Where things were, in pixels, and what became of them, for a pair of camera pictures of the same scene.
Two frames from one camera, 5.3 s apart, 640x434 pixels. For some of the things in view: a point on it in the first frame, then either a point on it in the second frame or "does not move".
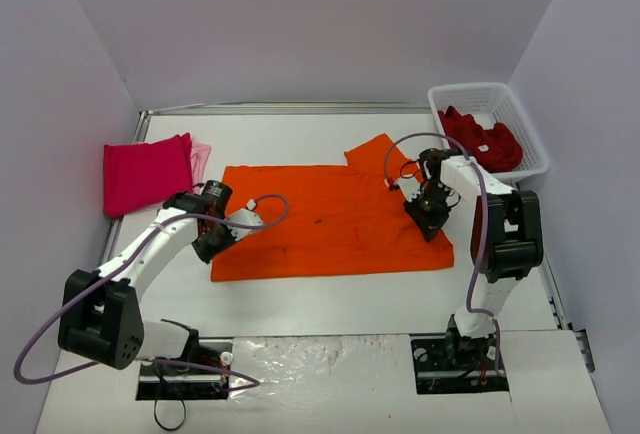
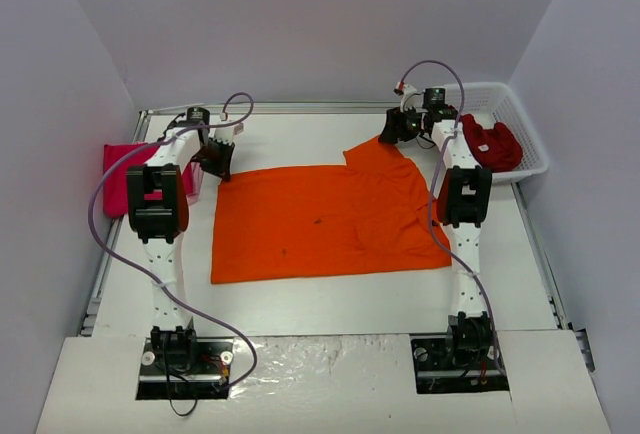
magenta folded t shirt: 143,176 does not move
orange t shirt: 331,219 does not move
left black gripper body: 211,242 → 216,158
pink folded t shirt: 199,157 does not move
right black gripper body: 427,215 → 393,125
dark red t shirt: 493,148 does not move
